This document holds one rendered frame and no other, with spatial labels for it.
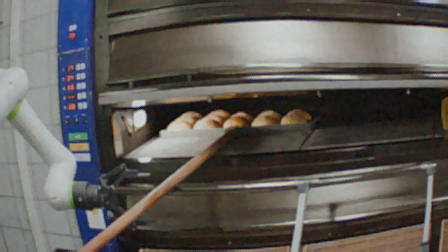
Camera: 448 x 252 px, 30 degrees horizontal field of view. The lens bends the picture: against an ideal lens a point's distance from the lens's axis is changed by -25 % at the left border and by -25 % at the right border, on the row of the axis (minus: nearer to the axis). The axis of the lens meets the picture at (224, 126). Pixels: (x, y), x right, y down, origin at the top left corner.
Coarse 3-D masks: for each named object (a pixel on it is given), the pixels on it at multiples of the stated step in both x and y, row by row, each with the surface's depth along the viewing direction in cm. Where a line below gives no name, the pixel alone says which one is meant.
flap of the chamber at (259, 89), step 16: (368, 80) 308; (400, 80) 304; (416, 80) 302; (432, 80) 300; (112, 96) 329; (128, 96) 327; (144, 96) 326; (160, 96) 324; (176, 96) 323; (192, 96) 323; (208, 96) 326; (224, 96) 330; (240, 96) 332; (256, 96) 335
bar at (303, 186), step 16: (336, 176) 293; (352, 176) 291; (368, 176) 290; (384, 176) 288; (432, 176) 282; (128, 192) 309; (144, 192) 307; (176, 192) 305; (192, 192) 303; (208, 192) 302; (224, 192) 301; (240, 192) 300; (256, 192) 299; (304, 192) 295; (304, 208) 292
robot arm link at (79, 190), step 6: (72, 186) 286; (78, 186) 286; (84, 186) 285; (72, 192) 285; (78, 192) 284; (84, 192) 284; (72, 198) 285; (78, 198) 284; (84, 198) 284; (78, 204) 285; (84, 204) 285; (90, 210) 287
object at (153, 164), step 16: (368, 144) 330; (384, 144) 326; (400, 144) 323; (416, 144) 321; (432, 144) 319; (128, 160) 348; (144, 160) 346; (160, 160) 345; (176, 160) 343; (208, 160) 340; (224, 160) 339; (240, 160) 337; (256, 160) 336; (272, 160) 335; (288, 160) 334; (304, 160) 333; (320, 160) 331; (336, 160) 330
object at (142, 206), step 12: (228, 132) 366; (216, 144) 349; (204, 156) 333; (192, 168) 319; (168, 180) 299; (180, 180) 307; (156, 192) 286; (144, 204) 273; (132, 216) 261; (108, 228) 244; (120, 228) 250; (96, 240) 232; (108, 240) 239
